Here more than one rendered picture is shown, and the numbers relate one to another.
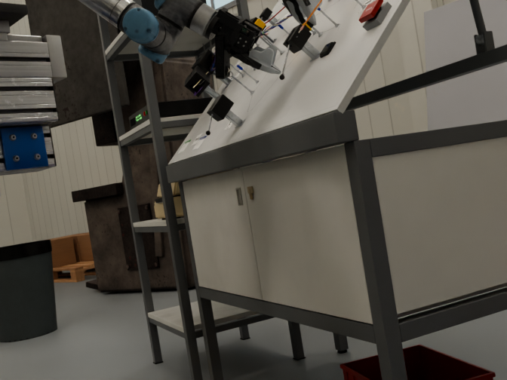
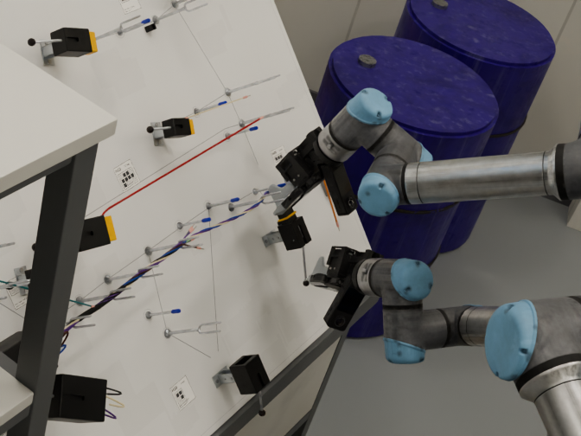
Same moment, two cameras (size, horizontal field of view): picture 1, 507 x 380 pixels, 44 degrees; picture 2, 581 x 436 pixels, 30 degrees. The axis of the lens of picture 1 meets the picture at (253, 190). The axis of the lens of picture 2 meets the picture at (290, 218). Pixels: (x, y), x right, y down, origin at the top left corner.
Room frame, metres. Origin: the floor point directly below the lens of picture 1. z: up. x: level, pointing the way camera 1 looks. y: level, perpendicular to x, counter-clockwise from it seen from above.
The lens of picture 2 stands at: (2.86, 1.15, 2.47)
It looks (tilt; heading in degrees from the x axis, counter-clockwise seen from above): 37 degrees down; 228
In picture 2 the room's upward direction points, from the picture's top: 18 degrees clockwise
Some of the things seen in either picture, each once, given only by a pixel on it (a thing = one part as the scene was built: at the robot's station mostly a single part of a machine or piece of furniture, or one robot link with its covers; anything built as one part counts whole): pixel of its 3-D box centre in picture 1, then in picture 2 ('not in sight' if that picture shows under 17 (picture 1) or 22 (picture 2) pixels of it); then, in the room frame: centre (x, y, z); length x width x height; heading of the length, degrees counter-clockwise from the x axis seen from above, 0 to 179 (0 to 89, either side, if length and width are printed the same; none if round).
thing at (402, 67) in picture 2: not in sight; (410, 151); (0.41, -1.11, 0.44); 1.17 x 0.72 x 0.88; 44
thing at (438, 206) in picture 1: (339, 216); not in sight; (2.00, -0.25, 0.60); 1.17 x 0.58 x 0.40; 25
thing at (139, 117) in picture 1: (176, 114); not in sight; (2.71, 0.27, 1.09); 0.35 x 0.33 x 0.07; 25
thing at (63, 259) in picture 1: (77, 255); not in sight; (7.77, 2.25, 0.24); 1.33 x 0.91 x 0.48; 44
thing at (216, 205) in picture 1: (219, 234); not in sight; (2.12, 0.13, 0.60); 0.55 x 0.02 x 0.39; 25
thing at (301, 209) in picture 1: (299, 234); (270, 413); (1.62, -0.10, 0.60); 0.55 x 0.03 x 0.39; 25
